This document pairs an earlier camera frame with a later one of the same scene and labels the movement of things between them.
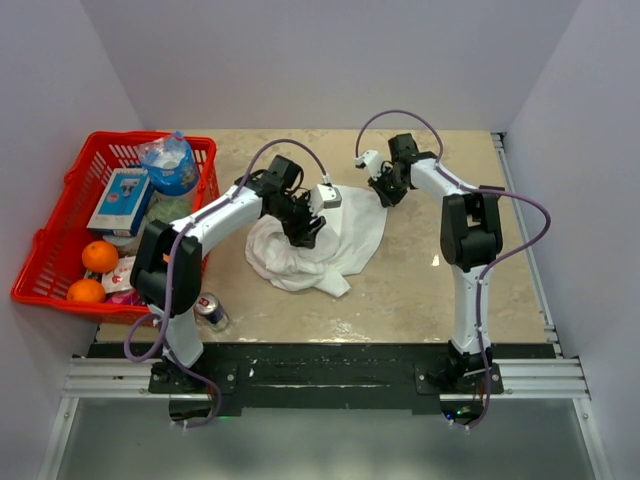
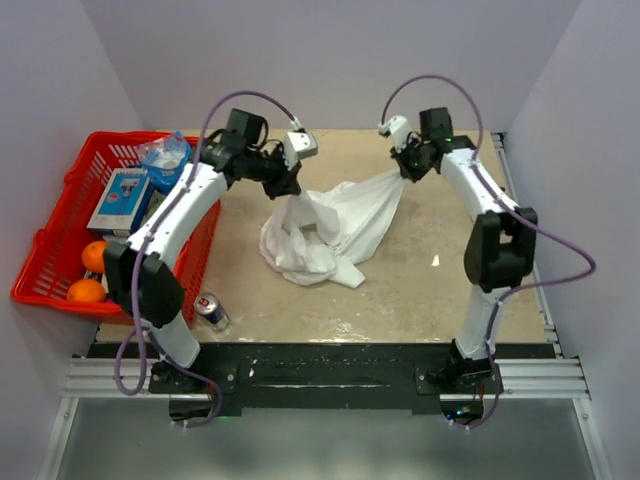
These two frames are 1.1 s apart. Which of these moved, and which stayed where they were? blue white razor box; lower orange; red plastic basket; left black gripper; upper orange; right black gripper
Moved: right black gripper; left black gripper
Stayed: red plastic basket; upper orange; lower orange; blue white razor box
